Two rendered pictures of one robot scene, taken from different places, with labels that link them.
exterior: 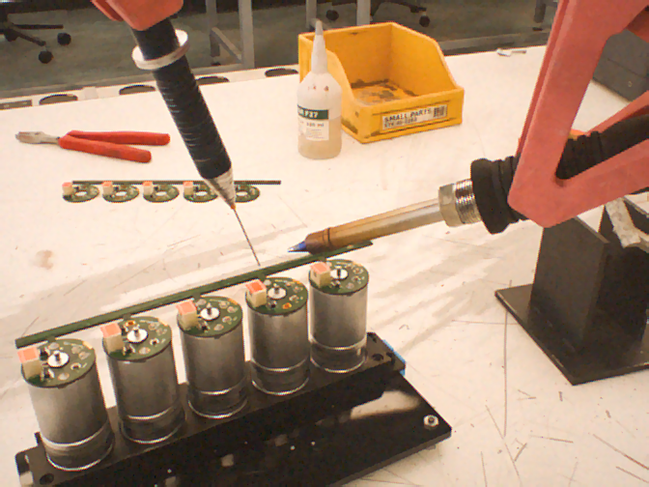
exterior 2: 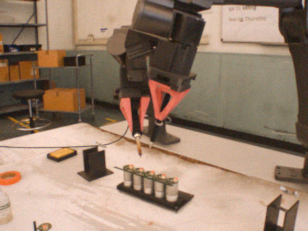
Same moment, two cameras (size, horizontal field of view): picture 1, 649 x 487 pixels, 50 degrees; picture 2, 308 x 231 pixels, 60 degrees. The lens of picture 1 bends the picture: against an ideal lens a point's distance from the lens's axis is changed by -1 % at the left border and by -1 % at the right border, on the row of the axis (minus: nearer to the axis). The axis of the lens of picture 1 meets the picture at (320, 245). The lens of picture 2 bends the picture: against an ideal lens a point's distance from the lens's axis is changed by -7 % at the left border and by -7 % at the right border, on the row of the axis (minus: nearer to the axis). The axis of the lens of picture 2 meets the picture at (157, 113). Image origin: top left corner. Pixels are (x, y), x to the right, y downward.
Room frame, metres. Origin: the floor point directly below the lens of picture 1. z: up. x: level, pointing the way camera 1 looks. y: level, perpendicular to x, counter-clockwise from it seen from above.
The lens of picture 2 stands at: (0.44, 0.53, 1.07)
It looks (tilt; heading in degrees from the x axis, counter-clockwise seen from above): 14 degrees down; 243
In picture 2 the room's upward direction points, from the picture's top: straight up
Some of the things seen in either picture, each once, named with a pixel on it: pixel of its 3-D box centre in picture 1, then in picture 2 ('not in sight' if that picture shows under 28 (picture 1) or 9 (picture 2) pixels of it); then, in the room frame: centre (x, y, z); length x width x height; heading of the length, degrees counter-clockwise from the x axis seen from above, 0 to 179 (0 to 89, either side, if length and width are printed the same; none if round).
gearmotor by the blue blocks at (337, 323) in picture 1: (338, 323); (128, 177); (0.24, -0.01, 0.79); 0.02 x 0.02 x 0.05
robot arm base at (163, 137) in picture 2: not in sight; (157, 125); (0.00, -0.35, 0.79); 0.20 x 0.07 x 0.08; 96
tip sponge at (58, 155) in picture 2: not in sight; (61, 154); (0.35, -0.29, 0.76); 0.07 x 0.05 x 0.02; 31
